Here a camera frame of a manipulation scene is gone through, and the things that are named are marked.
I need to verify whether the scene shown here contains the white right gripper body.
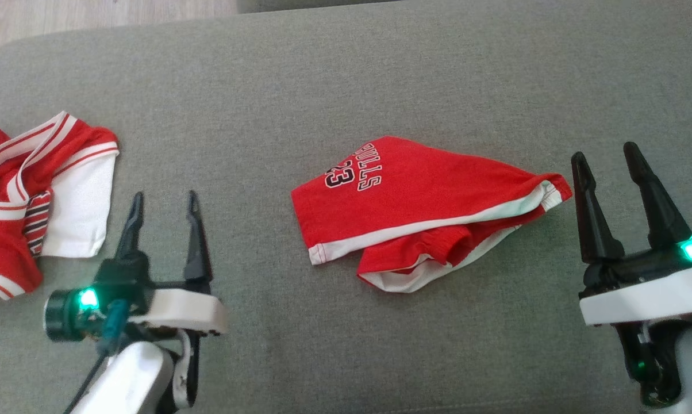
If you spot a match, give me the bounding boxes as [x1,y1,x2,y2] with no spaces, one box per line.
[579,244,692,409]

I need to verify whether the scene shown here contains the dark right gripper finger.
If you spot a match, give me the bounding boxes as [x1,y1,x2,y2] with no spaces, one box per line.
[622,141,692,251]
[570,151,626,265]

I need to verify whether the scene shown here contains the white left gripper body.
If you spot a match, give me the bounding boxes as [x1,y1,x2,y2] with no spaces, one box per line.
[130,278,229,410]

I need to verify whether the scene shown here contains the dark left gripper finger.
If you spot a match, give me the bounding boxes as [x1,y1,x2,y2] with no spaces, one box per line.
[183,190,214,282]
[116,191,145,261]

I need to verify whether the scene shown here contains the red and white jersey shirt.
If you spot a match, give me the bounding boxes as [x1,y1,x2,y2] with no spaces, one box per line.
[0,111,120,301]

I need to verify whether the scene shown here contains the red Bulls shorts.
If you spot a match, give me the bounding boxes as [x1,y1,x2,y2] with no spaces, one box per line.
[291,135,573,294]

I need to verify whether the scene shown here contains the large grey sofa seat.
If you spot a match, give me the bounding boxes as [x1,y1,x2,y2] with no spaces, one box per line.
[0,0,692,414]

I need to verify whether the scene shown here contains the grey stitched sofa cushion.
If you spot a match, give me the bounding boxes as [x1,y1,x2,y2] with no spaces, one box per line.
[237,0,404,14]

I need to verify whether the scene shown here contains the left camera cable teal plug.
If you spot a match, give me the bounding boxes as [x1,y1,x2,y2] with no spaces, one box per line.
[63,299,129,414]

